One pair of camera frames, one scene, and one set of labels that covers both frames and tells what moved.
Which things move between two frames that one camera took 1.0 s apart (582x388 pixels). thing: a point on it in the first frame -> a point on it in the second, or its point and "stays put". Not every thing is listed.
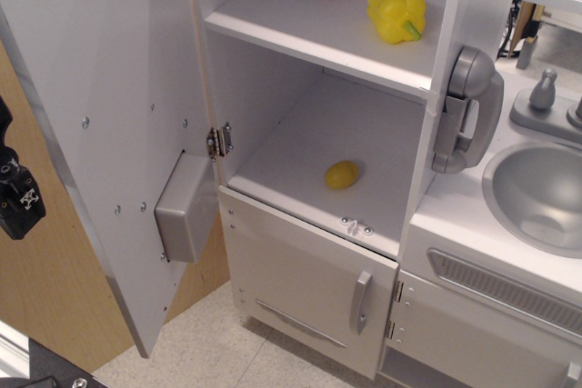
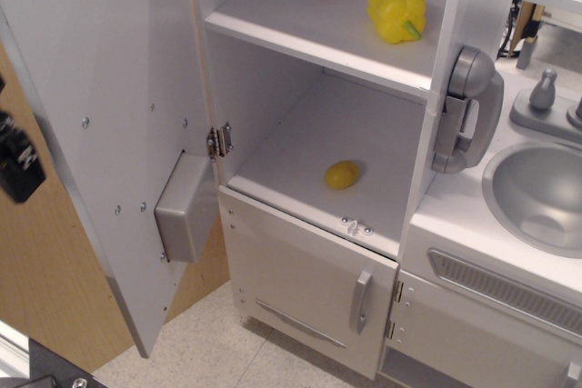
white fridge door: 112,39 stays put
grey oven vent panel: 536,302 stays put
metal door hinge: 218,142 stays put
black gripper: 21,203 -> 21,169
